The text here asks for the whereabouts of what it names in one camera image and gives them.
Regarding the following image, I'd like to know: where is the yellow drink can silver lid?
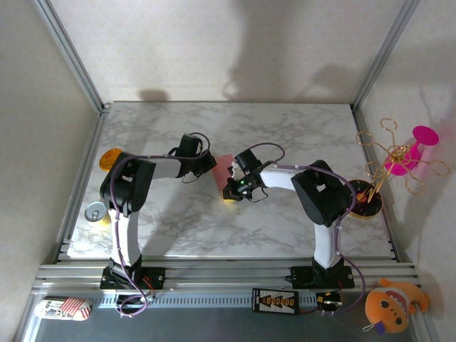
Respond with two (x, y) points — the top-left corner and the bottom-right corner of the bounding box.
(84, 201), (114, 229)

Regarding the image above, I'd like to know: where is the aluminium side rail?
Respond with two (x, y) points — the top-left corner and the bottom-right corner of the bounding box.
(52, 106), (110, 265)
(351, 105), (416, 265)

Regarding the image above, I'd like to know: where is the black charging board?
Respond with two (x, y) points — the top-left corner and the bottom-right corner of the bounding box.
(252, 287), (300, 316)

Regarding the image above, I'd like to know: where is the grey metal sheet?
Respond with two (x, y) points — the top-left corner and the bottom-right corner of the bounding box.
(14, 306), (434, 342)

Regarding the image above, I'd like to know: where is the grey slotted cable duct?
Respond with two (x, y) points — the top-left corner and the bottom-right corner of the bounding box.
(88, 292), (320, 309)

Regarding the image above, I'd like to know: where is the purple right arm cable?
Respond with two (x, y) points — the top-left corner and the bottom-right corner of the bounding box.
(244, 142), (368, 317)

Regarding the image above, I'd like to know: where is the orange plastic cup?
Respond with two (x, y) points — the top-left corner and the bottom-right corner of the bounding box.
(98, 147), (124, 174)

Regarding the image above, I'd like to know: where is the orange plush fish toy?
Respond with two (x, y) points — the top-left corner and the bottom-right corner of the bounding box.
(362, 277), (431, 336)

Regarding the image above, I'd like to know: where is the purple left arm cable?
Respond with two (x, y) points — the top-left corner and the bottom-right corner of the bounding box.
(110, 132), (212, 318)

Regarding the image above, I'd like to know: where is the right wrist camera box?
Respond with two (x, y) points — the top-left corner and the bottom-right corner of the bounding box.
(234, 148), (265, 172)

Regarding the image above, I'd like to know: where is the aluminium frame post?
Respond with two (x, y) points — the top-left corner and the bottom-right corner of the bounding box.
(31, 0), (112, 114)
(351, 0), (422, 112)

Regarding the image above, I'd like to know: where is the pink square paper sheet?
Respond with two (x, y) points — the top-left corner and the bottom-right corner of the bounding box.
(212, 153), (237, 199)

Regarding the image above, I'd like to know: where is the black power connector box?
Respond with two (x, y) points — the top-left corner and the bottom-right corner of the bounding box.
(316, 291), (343, 311)

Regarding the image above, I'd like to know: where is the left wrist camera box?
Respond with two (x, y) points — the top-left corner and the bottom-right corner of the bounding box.
(177, 133), (204, 158)

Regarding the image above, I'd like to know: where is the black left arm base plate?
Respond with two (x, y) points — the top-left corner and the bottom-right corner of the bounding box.
(99, 266), (167, 290)

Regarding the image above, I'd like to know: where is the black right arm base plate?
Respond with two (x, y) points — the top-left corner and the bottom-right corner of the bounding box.
(290, 265), (356, 290)

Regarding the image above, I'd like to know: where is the aluminium frame rail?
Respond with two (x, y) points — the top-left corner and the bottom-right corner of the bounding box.
(31, 261), (423, 296)

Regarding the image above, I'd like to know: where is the gold wire stand black base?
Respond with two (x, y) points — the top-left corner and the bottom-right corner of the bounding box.
(347, 118), (451, 219)

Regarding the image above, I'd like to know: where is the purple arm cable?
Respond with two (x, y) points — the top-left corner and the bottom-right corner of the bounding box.
(110, 132), (212, 318)
(244, 142), (368, 317)

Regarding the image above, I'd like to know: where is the pink plastic goblet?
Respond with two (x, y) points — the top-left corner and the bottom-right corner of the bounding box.
(383, 125), (440, 177)

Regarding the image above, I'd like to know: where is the red striped snack bag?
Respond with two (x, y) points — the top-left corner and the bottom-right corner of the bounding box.
(36, 295), (93, 322)

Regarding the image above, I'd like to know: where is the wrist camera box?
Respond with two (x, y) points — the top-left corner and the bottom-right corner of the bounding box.
(234, 148), (265, 172)
(177, 133), (204, 158)

